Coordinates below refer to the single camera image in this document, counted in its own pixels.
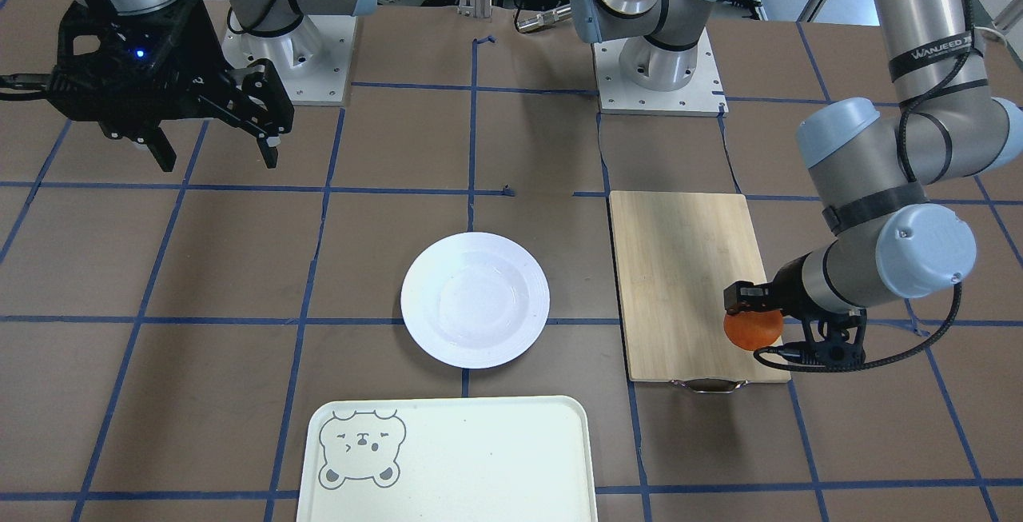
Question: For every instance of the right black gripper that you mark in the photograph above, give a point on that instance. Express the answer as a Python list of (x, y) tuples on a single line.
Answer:
[(194, 49)]

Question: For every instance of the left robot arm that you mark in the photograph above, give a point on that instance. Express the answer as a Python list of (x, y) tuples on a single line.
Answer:
[(891, 242)]

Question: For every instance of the white round plate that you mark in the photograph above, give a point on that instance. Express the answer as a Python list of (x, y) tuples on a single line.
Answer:
[(475, 300)]

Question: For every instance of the cream bear tray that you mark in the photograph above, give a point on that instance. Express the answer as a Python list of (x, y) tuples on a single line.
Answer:
[(512, 458)]

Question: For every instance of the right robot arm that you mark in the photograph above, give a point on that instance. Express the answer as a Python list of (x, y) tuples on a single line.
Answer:
[(262, 18)]

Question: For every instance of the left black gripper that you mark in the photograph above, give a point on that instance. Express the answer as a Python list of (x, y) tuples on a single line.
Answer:
[(786, 280)]

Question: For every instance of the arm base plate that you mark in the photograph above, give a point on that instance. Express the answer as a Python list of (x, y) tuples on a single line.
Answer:
[(636, 78), (313, 61)]

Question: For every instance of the orange fruit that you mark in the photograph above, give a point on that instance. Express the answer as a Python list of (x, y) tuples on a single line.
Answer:
[(753, 330)]

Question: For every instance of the wooden cutting board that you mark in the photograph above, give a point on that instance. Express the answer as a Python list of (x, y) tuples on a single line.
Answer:
[(675, 253)]

